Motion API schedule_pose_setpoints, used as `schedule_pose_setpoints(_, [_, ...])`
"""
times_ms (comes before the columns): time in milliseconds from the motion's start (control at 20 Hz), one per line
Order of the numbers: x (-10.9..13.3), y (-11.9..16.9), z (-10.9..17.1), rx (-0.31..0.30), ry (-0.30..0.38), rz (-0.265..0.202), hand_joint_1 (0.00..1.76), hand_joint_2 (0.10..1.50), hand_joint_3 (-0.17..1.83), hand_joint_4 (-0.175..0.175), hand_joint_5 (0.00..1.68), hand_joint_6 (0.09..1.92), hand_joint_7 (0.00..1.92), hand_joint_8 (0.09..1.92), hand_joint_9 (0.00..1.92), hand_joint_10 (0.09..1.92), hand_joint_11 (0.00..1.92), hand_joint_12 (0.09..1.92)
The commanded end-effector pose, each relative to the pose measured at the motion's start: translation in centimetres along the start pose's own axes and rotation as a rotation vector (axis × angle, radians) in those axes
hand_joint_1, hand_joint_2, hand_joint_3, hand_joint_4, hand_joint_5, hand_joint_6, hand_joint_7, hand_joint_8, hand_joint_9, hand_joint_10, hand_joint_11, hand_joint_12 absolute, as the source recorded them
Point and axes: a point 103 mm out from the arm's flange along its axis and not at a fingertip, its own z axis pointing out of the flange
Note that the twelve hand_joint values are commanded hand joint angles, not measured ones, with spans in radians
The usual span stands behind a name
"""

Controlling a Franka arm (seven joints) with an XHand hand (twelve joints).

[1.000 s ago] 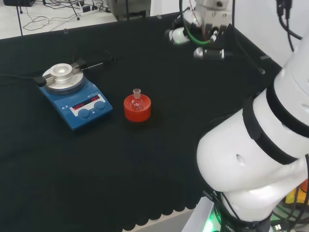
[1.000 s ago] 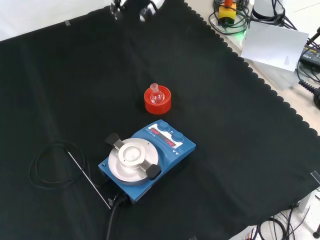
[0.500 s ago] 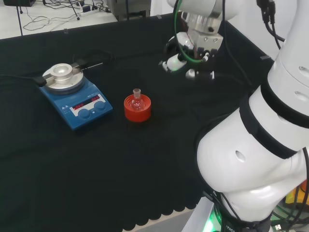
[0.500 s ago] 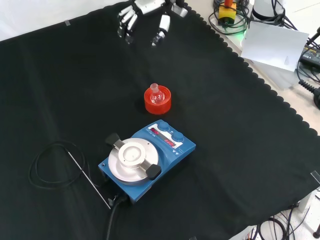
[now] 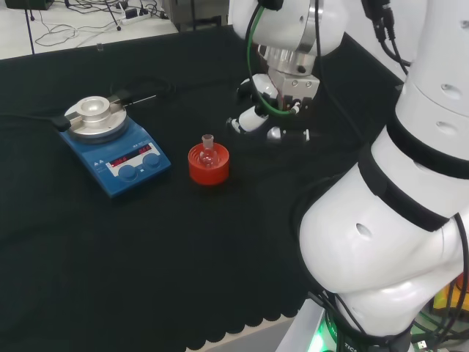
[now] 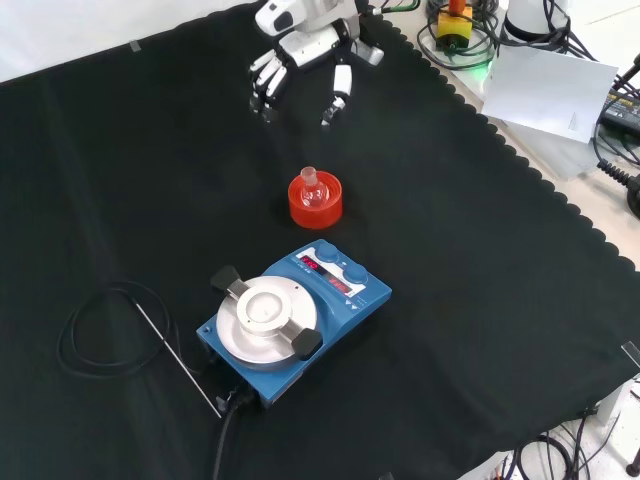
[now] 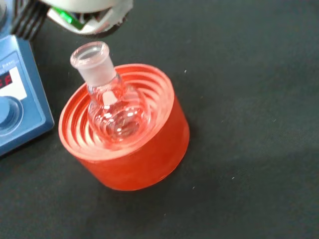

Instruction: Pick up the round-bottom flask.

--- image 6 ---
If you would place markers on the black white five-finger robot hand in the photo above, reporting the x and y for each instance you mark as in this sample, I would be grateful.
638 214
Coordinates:
310 47

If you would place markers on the clear glass round-bottom flask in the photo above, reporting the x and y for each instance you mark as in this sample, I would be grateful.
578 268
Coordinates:
309 175

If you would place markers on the red round flask stand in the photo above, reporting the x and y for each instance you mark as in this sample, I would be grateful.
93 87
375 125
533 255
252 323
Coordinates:
315 220

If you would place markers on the yellow stop button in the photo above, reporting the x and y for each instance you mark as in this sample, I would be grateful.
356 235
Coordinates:
452 25

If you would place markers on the clear tape strip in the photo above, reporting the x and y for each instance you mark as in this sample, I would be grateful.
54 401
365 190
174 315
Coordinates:
631 350
135 46

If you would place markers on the white paper sheet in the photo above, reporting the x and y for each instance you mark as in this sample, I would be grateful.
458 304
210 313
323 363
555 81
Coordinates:
545 90

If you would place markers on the black bench cloth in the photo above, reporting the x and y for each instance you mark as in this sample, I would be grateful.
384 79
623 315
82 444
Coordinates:
450 250

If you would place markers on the heater with blue base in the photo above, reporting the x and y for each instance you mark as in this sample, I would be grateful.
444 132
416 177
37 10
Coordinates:
370 295

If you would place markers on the black power adapter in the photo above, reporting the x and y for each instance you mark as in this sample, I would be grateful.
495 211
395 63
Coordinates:
622 112

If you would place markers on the thin steel temperature probe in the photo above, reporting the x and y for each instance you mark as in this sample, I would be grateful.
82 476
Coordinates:
175 357

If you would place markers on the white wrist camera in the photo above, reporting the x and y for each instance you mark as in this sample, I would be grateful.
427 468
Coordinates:
277 17

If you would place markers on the white bench bracket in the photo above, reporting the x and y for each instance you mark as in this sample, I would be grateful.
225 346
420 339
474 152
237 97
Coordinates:
612 400

